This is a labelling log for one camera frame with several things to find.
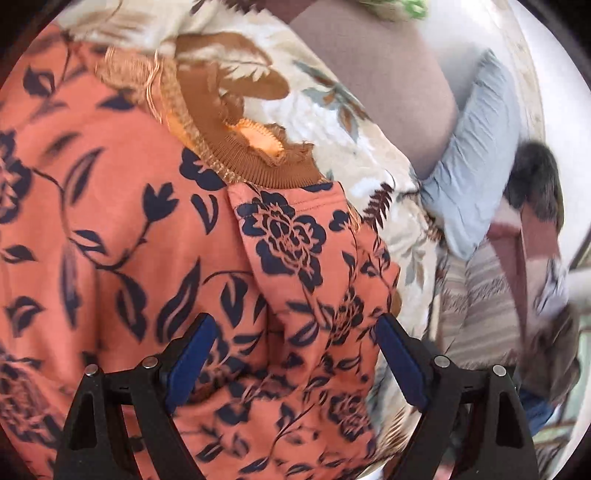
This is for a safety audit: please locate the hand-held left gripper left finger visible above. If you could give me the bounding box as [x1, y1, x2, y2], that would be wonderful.
[53, 313, 218, 480]

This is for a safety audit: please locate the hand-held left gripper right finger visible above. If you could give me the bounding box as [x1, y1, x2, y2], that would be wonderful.
[374, 314, 541, 480]

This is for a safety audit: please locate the orange floral garment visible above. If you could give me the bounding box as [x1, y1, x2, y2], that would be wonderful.
[0, 23, 402, 480]

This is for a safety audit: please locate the striped floral pillow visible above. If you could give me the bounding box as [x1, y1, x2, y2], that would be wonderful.
[436, 240, 527, 370]

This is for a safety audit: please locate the blue cloth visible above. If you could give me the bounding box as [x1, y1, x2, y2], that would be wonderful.
[517, 388, 555, 437]

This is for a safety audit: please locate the brown cloth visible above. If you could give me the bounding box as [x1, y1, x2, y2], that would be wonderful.
[522, 314, 583, 402]

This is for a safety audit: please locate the dusty pink cloth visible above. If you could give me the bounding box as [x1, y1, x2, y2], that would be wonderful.
[489, 203, 561, 342]

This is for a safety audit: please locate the light blue pillow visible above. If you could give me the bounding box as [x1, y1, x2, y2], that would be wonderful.
[420, 48, 522, 261]

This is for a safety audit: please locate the dark furry cloth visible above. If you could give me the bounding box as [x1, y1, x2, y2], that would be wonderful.
[505, 141, 565, 232]

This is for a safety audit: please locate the leaf-printed cream blanket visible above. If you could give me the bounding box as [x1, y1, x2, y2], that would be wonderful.
[55, 0, 446, 480]

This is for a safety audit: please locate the beige bed sheet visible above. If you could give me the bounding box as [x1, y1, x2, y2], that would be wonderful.
[286, 0, 460, 181]

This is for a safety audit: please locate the green patterned cushion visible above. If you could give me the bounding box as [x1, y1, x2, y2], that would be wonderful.
[360, 0, 428, 21]

